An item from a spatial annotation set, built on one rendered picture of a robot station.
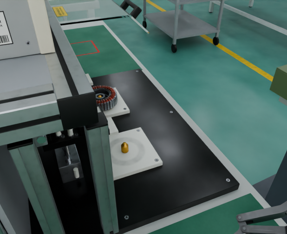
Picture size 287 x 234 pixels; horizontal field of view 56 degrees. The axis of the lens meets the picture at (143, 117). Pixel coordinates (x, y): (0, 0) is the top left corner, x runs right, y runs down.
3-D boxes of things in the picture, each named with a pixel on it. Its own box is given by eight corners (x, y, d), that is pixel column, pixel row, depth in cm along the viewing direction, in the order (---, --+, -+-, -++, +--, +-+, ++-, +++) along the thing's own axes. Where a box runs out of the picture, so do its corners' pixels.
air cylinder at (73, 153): (77, 156, 71) (74, 141, 68) (84, 177, 66) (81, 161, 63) (58, 162, 70) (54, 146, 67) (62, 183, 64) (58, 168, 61)
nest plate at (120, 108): (115, 90, 98) (115, 87, 97) (129, 113, 87) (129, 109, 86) (74, 99, 93) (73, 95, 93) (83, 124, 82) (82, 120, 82)
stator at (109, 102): (114, 91, 95) (113, 82, 93) (120, 109, 86) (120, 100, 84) (81, 96, 92) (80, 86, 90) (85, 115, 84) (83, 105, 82)
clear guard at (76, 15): (122, 10, 95) (121, -8, 92) (149, 33, 78) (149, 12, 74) (24, 22, 85) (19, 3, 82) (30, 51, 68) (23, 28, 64)
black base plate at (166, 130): (140, 73, 113) (140, 68, 111) (238, 189, 66) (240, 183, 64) (20, 96, 98) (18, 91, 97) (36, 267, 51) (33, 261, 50)
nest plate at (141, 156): (140, 130, 80) (140, 126, 79) (162, 165, 69) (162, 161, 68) (90, 143, 76) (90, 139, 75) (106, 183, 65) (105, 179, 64)
